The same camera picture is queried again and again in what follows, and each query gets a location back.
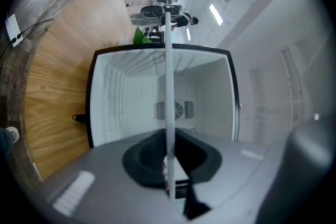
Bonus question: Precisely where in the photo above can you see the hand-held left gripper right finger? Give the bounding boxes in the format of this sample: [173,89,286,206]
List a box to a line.
[175,128,286,220]

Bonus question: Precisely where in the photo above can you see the white power strip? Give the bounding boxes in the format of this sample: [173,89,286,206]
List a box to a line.
[5,13,24,48]

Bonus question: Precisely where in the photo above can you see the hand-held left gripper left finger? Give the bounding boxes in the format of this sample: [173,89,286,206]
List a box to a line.
[44,128,182,221]

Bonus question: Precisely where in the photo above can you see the white shoe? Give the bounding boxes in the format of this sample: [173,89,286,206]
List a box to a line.
[4,125,20,144]

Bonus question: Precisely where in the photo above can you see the black power cable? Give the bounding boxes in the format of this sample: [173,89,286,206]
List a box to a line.
[0,18,55,61]

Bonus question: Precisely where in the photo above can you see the black mini display fridge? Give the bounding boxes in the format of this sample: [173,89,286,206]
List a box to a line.
[85,43,242,151]

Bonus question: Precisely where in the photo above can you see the grey trousers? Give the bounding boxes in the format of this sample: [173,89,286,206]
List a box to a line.
[0,128,14,168]

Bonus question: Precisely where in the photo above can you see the green plant leaves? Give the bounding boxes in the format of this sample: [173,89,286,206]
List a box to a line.
[133,26,153,45]

